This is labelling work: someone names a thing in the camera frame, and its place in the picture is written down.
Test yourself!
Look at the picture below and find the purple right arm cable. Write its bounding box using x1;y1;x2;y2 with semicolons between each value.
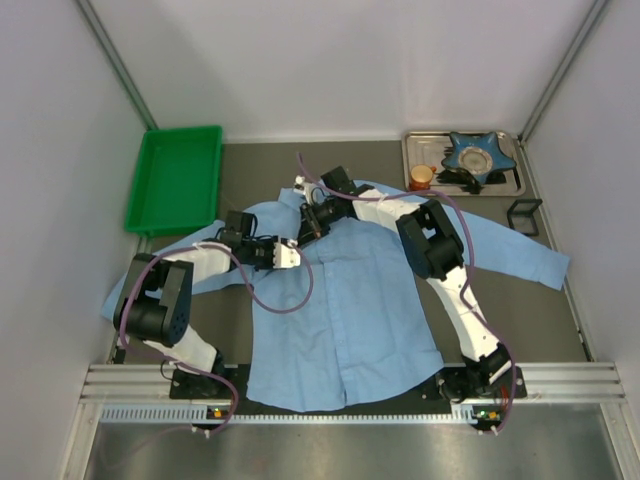
296;151;519;431

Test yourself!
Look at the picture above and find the green plastic tray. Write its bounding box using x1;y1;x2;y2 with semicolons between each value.
124;125;223;238

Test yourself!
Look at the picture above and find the light blue button shirt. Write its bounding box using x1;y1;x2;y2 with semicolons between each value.
99;179;571;412

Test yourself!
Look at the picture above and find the orange cup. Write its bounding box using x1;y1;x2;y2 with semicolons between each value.
409;165;437;191

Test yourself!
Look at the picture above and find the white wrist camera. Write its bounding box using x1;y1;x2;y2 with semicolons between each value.
292;175;316;204
273;238;301;270

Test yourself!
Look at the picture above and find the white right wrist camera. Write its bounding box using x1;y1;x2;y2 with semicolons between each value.
292;175;316;204

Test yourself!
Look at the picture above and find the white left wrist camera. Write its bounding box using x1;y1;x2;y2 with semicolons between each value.
273;238;301;270

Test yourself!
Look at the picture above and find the white slotted cable duct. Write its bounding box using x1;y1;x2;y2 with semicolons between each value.
99;402;506;426

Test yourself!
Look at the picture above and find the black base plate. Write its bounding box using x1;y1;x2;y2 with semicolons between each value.
169;363;527;416

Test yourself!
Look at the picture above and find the silver metal tray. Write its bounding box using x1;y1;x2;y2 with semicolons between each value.
402;131;526;197

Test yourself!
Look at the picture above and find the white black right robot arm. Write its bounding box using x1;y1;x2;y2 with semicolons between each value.
294;167;513;401

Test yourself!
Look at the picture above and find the blue star-shaped dish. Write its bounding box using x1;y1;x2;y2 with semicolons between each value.
441;132;516;185

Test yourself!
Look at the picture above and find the black comb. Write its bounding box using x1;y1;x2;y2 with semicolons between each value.
437;170;484;195

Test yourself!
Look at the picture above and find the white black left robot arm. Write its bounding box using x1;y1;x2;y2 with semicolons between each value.
112;211;289;378

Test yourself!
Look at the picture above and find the black brooch box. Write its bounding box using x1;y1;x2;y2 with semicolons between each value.
506;198;543;237

